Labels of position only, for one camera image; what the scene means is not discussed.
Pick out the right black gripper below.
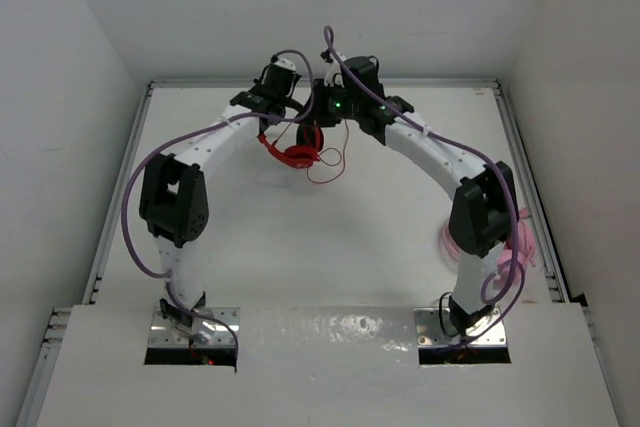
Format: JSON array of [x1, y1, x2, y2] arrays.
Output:
[[294, 79, 360, 128]]

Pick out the red headphone cable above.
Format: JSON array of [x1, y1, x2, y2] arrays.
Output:
[[272, 116, 351, 186]]

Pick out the red black headphones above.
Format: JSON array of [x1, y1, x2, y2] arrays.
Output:
[[257, 124, 324, 169]]

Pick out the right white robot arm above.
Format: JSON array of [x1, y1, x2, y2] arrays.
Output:
[[313, 51, 519, 335]]

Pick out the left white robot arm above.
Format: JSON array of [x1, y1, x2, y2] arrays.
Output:
[[139, 56, 300, 337]]

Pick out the pink headphones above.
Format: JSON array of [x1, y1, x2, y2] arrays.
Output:
[[440, 207, 536, 290]]

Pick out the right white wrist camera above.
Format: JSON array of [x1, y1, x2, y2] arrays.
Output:
[[321, 49, 347, 88]]

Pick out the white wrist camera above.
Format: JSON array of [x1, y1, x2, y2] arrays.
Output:
[[321, 49, 347, 88], [271, 55, 297, 73]]

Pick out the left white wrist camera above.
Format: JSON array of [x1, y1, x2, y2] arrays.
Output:
[[271, 55, 297, 73]]

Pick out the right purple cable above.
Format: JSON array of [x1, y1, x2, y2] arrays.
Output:
[[322, 24, 526, 349]]

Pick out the purple cable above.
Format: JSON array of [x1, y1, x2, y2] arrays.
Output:
[[322, 24, 526, 349], [122, 49, 316, 358]]

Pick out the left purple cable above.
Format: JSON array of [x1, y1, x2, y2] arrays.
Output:
[[122, 49, 316, 358]]

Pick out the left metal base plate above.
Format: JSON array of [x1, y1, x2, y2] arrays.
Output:
[[147, 307, 240, 349]]

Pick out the metal base plate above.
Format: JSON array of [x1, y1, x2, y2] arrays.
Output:
[[147, 307, 240, 349], [413, 306, 510, 349]]

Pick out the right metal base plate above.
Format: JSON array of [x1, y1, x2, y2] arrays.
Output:
[[413, 306, 510, 349]]

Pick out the aluminium table frame rail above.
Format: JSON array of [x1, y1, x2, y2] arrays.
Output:
[[14, 77, 591, 427]]

